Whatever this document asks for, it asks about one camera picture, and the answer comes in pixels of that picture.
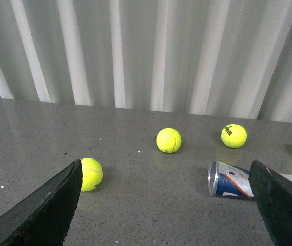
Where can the left gripper black top-view right finger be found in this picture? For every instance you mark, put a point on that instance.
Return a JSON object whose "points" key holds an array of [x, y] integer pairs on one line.
{"points": [[273, 195]]}

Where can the left gripper black top-view left finger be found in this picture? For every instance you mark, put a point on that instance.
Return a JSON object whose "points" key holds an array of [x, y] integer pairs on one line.
{"points": [[44, 217]]}

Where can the clear Wilson tennis ball can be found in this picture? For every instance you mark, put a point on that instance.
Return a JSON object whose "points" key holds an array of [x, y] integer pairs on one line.
{"points": [[225, 180]]}

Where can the far-left yellow tennis ball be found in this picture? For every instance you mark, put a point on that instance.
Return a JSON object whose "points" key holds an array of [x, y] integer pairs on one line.
{"points": [[92, 174]]}

